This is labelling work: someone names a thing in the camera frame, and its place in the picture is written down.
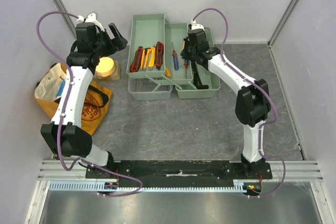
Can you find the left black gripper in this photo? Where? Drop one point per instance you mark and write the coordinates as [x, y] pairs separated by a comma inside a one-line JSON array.
[[115, 44]]

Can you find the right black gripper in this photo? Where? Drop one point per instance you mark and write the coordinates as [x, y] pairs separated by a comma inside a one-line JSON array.
[[195, 65]]

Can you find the blue red screwdriver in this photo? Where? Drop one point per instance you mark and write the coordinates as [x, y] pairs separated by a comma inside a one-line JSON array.
[[186, 62], [175, 59]]

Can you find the yellow black utility knife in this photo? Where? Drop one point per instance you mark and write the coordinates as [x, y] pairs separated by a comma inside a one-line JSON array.
[[143, 57]]

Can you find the red black utility knife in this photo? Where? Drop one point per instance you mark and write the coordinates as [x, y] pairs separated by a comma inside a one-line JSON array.
[[135, 65]]

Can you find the green clear-lid toolbox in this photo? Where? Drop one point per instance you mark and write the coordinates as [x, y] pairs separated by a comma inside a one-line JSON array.
[[146, 31]]

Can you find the black handled tool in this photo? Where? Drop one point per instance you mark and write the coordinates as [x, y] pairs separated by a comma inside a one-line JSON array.
[[196, 80]]

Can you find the orange handled screwdriver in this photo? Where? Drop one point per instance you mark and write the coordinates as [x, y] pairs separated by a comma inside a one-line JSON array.
[[167, 72]]

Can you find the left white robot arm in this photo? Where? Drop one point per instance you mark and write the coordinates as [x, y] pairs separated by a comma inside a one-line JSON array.
[[64, 134]]

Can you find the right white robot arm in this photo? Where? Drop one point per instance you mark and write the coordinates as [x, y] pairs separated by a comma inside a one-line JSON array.
[[252, 106]]

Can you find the yellow tape roll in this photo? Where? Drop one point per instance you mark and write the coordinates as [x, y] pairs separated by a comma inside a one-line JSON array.
[[105, 67]]

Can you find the yellow canvas tote bag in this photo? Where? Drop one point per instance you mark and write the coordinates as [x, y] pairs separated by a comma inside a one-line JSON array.
[[96, 101]]

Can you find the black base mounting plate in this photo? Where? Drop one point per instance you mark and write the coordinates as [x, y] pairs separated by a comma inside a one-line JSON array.
[[221, 169]]

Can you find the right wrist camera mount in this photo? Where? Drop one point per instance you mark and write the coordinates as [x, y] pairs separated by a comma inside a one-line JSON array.
[[193, 25]]

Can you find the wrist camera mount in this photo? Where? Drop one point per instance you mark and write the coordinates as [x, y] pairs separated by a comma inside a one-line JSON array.
[[193, 25], [91, 18]]

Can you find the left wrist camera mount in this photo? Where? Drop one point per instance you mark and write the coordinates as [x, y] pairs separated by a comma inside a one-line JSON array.
[[91, 18]]

